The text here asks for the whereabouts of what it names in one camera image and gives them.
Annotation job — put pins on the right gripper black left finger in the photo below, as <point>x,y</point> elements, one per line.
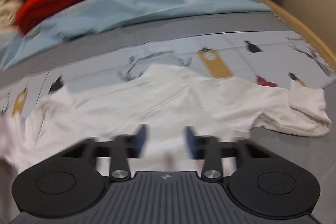
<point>118,151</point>

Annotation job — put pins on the white small garment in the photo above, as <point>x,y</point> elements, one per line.
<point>167,98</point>

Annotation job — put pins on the light blue quilt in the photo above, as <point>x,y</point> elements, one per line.
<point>96,16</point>

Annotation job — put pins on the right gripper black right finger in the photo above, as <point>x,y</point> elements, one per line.
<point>212,150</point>

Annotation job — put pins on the grey printed bed sheet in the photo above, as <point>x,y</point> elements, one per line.
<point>258,47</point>

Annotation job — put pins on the cream folded blanket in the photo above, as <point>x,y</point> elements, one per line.
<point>8,13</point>

